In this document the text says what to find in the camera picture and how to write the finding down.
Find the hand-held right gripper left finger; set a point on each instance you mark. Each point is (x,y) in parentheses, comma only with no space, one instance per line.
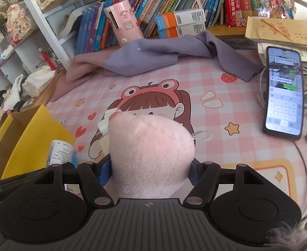
(105,172)

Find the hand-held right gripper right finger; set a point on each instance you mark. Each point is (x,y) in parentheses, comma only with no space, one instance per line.
(194,174)

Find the white charger plug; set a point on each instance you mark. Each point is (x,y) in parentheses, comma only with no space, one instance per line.
(102,126)

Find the pink plush pig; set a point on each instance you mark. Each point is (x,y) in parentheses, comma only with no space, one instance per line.
(150,157)

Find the white spray bottle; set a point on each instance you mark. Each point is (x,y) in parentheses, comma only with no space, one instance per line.
(60,153)

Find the yellow cardboard box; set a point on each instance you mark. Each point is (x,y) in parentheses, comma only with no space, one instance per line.
(33,136)

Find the pink checked printed tablecloth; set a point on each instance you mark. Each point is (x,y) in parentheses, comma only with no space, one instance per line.
(221,136)

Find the pile of clothes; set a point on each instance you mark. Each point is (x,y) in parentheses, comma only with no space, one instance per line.
(9,99)

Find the crumpled white tissue pack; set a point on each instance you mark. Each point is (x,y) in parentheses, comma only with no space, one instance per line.
(38,82)

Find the fuzzy grey sleeve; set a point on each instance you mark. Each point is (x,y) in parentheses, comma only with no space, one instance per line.
(294,232)

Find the black smartphone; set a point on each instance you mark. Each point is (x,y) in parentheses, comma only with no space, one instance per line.
(284,91)

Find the purple and mauve cloth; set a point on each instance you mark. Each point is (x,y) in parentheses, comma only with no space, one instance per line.
(156,55)

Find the red pens in holder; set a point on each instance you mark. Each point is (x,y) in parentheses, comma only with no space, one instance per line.
(47,58)

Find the orange blue white carton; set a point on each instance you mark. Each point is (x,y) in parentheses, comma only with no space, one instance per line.
(182,18)
(184,31)

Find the row of leaning blue books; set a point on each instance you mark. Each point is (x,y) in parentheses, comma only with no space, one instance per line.
(90,28)

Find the pink cylindrical device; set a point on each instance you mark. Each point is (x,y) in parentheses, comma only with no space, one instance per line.
(124,23)

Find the pink cat figurine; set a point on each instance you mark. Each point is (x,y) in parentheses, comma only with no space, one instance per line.
(18,23)

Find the brown paper envelope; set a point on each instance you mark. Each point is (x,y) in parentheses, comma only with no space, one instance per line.
(281,31)

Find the white metal bookshelf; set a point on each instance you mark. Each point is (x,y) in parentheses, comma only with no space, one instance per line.
(38,13)

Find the red dictionaries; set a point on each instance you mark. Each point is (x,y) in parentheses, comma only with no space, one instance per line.
(237,5)

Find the colourful glittery ornament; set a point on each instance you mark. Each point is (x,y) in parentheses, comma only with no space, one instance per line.
(276,2)

